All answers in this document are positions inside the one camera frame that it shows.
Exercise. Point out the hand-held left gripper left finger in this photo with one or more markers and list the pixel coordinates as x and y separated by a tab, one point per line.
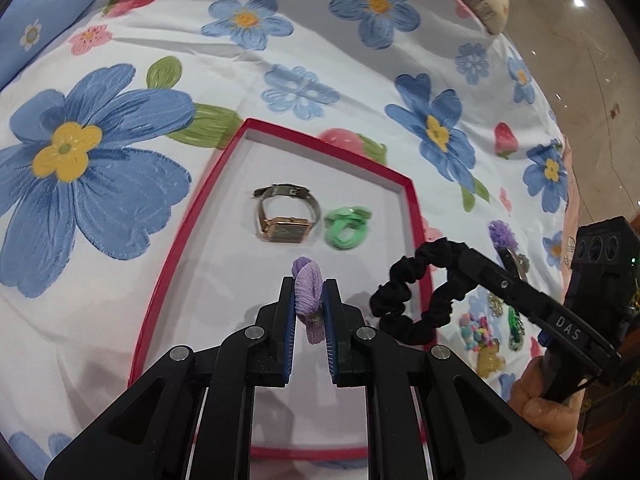
286	330

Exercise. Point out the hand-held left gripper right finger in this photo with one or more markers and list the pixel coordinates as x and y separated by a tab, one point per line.
331	330

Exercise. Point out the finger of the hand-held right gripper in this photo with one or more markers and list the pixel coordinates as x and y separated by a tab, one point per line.
530	305

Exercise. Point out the purple flower hair clip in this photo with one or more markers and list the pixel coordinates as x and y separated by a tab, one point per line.
307	300

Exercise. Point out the black fabric scrunchie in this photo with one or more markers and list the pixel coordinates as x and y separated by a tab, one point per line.
382	305

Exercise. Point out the yellow bear hair clip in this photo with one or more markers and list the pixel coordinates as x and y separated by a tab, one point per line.
490	360

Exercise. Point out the red shallow box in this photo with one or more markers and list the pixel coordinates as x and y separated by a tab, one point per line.
280	170

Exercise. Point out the person's right hand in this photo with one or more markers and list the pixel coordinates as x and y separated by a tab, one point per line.
545	410

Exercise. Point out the black ornate hair comb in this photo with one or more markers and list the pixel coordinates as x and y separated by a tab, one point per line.
519	262

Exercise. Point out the pink printed bed cover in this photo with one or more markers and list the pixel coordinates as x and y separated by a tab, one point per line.
569	185

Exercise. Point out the green plastic hair clip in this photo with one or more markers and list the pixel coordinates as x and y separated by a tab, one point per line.
345	227

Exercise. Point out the gold square wristwatch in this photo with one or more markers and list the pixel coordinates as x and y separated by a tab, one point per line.
285	222

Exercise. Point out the dark wooden furniture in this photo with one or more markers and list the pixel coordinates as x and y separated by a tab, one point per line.
617	410

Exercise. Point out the white floral bed sheet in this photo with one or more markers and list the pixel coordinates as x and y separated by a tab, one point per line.
100	310

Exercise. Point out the blue floral pillow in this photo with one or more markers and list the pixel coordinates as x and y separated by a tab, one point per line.
35	15

